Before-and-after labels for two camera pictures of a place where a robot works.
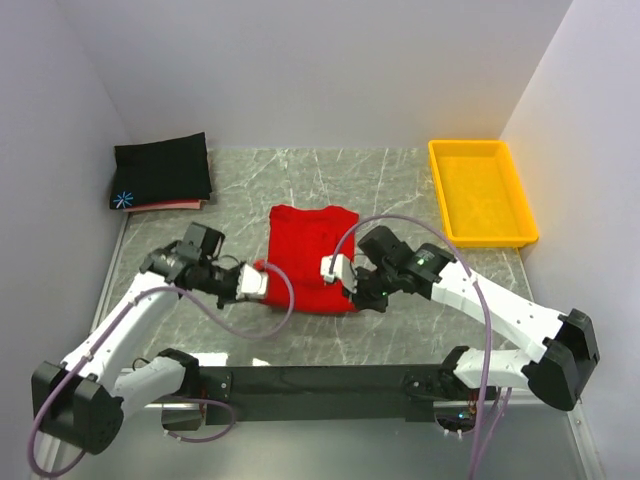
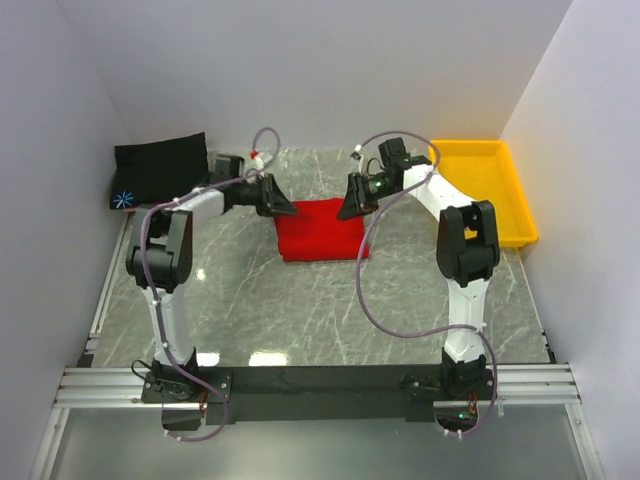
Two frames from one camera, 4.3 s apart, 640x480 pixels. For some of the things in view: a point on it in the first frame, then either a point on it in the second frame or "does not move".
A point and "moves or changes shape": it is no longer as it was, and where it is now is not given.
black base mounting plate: [355, 394] does not move
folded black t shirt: [159, 171] does not move
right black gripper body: [373, 288] → [378, 188]
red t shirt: [298, 240] moves or changes shape
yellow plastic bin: [482, 194] does not move
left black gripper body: [218, 280] → [247, 193]
